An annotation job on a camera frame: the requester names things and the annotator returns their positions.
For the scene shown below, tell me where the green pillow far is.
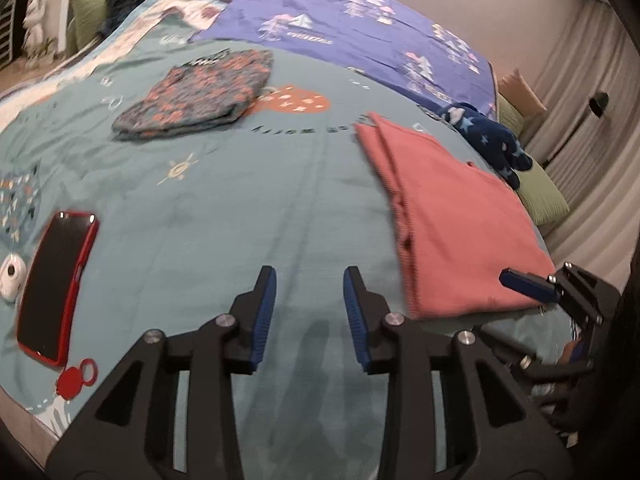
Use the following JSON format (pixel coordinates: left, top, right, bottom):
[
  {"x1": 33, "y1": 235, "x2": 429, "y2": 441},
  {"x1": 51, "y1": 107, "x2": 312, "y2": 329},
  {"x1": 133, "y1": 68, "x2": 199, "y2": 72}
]
[{"x1": 497, "y1": 93, "x2": 525, "y2": 138}]

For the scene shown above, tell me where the grey pleated curtain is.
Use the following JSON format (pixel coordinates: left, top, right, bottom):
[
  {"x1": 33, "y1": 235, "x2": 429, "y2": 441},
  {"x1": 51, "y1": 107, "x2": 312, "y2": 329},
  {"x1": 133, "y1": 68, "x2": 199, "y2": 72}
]
[{"x1": 524, "y1": 0, "x2": 639, "y2": 287}]

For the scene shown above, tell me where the green cushion left side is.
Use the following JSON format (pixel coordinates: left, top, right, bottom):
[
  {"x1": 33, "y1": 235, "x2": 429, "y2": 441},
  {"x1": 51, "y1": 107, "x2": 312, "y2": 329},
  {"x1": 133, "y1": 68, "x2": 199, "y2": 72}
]
[{"x1": 70, "y1": 0, "x2": 107, "y2": 50}]

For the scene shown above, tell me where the floral patterned folded garment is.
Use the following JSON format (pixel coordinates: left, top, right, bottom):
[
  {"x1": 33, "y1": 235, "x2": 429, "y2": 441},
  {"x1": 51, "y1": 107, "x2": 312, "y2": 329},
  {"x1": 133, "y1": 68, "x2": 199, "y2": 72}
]
[{"x1": 112, "y1": 49, "x2": 273, "y2": 142}]

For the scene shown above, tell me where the navy star fleece garment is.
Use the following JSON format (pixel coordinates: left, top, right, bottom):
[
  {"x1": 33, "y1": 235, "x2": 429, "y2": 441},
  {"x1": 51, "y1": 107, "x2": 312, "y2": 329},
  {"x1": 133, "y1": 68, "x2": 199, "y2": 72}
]
[{"x1": 436, "y1": 102, "x2": 533, "y2": 191}]

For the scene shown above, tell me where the pink knit sweater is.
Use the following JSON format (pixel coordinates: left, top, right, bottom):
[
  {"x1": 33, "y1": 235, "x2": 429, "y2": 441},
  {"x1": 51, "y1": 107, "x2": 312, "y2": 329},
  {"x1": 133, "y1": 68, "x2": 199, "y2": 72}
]
[{"x1": 355, "y1": 114, "x2": 554, "y2": 320}]

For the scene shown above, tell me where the small white round gadget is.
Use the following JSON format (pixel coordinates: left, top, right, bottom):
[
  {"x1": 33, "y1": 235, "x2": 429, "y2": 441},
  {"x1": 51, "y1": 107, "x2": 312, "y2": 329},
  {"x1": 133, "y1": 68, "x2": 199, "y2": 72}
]
[{"x1": 0, "y1": 254, "x2": 27, "y2": 304}]

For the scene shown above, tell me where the red cased smartphone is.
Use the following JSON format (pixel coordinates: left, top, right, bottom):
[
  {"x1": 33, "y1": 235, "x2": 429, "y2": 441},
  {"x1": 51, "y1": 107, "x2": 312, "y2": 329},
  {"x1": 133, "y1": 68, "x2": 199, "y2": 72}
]
[{"x1": 16, "y1": 211, "x2": 100, "y2": 367}]

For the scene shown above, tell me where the black floor lamp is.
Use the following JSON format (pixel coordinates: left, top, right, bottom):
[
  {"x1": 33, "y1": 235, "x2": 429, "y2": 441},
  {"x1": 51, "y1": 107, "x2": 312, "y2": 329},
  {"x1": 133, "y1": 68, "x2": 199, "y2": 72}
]
[{"x1": 541, "y1": 90, "x2": 610, "y2": 169}]

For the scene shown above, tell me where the green pillow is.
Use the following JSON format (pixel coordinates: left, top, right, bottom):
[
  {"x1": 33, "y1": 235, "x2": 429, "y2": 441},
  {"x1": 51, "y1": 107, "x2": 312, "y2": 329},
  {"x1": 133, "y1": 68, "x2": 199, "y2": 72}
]
[
  {"x1": 515, "y1": 160, "x2": 570, "y2": 226},
  {"x1": 497, "y1": 93, "x2": 525, "y2": 138}
]

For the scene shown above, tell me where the purple tree print sheet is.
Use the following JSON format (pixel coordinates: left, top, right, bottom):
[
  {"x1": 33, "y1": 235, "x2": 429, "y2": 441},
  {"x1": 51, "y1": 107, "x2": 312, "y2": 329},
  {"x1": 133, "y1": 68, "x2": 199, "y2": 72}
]
[{"x1": 197, "y1": 0, "x2": 497, "y2": 118}]

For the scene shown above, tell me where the white bear figurine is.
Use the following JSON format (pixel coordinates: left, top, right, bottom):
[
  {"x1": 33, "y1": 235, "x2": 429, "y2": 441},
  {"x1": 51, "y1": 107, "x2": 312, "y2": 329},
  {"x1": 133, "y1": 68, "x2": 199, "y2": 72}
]
[{"x1": 23, "y1": 0, "x2": 48, "y2": 67}]

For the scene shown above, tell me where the green pillow near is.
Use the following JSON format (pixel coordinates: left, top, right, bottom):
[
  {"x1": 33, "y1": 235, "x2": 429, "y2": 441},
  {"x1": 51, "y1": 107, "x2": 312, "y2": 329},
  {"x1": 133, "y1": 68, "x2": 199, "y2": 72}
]
[{"x1": 515, "y1": 160, "x2": 570, "y2": 226}]

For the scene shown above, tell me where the teal patterned quilt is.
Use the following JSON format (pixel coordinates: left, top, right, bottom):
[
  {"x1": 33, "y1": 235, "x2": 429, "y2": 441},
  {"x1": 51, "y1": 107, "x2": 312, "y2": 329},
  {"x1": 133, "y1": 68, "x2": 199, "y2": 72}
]
[{"x1": 1, "y1": 0, "x2": 477, "y2": 479}]

